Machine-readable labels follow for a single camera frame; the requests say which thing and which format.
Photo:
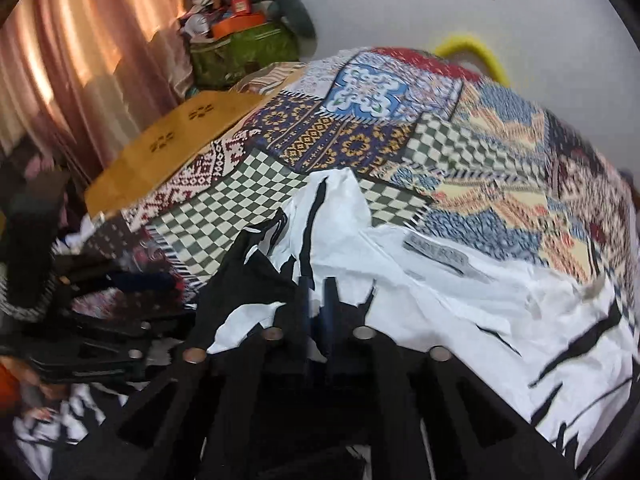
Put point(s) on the beige orange printed sheet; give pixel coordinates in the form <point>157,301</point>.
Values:
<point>265,77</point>

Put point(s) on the red box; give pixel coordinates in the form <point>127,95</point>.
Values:
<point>242,5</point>

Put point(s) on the orange box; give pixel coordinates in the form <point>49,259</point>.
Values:
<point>235,25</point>

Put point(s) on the green bag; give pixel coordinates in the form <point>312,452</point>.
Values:
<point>240,52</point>

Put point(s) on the pink curtain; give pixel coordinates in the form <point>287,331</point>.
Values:
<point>75,35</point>

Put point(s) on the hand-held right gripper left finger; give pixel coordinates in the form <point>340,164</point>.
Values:
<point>305,305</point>

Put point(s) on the patchwork printed blanket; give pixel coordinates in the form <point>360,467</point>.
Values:
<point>350,145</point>

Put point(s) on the black floral cloth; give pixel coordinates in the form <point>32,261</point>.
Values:
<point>115,241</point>

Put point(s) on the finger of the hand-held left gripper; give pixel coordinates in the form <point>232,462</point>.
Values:
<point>145,281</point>
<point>105,332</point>

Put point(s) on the wooden lap tray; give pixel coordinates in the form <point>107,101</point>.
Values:
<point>165,160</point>

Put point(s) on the yellow hoop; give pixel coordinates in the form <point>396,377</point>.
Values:
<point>470,41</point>

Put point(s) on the grey-green plush toy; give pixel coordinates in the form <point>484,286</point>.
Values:
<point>295,10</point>

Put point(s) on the white black-striped garment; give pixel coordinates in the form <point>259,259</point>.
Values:
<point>440,310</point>

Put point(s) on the white black patterned cloth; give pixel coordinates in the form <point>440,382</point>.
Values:
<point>50,430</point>

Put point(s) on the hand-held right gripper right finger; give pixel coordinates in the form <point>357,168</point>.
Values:
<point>328,307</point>

